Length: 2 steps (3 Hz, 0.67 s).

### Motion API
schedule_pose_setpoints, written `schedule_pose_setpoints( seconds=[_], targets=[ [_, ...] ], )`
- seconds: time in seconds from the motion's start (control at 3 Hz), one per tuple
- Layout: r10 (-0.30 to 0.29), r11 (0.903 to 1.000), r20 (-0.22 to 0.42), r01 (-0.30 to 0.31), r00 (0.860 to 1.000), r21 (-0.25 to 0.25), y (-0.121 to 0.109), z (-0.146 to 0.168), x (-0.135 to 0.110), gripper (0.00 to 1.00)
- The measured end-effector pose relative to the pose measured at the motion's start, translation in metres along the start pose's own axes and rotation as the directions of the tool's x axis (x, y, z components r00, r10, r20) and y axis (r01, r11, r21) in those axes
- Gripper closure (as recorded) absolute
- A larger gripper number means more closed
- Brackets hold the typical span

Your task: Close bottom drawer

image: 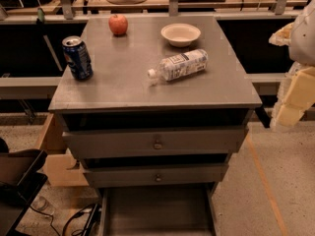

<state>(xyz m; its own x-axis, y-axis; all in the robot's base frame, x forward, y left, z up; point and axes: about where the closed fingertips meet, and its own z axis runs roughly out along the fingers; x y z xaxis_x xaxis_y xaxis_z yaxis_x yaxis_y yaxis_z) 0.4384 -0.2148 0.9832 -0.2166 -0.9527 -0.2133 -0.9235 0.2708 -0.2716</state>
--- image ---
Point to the grey middle drawer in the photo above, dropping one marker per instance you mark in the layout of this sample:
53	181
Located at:
155	175

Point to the wooden box on floor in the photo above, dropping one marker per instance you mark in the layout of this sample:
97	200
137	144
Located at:
61	168

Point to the blue soda can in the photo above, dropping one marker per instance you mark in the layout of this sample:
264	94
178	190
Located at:
77	57

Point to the clear plastic water bottle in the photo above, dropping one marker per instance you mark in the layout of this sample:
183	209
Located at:
180	65

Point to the yellow foam padded gripper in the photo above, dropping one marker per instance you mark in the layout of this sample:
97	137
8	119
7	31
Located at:
304	38

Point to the white paper bowl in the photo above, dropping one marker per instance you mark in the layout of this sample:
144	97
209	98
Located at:
180	35

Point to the grey drawer cabinet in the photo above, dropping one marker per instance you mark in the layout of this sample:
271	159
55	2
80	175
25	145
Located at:
120	97

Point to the black box with lid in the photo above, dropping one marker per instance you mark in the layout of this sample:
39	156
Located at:
20	182

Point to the grey drawer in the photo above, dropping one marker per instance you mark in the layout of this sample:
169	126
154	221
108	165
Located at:
110	144
178	210
155	175

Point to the red apple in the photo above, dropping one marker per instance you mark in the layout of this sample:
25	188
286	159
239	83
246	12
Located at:
118	24

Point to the grey top drawer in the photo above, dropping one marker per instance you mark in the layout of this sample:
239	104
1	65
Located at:
110	144

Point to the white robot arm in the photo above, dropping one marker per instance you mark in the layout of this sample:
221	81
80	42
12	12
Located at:
307	16

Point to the grey bottom drawer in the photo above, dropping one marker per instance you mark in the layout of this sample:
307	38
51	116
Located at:
178	210

